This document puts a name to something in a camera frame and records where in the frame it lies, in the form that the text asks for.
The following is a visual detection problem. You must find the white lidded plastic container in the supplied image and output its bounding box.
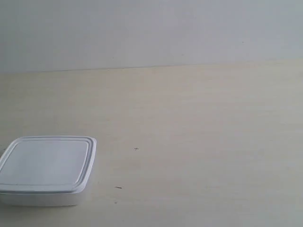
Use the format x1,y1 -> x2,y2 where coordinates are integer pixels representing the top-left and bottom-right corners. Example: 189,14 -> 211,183
0,136 -> 97,207

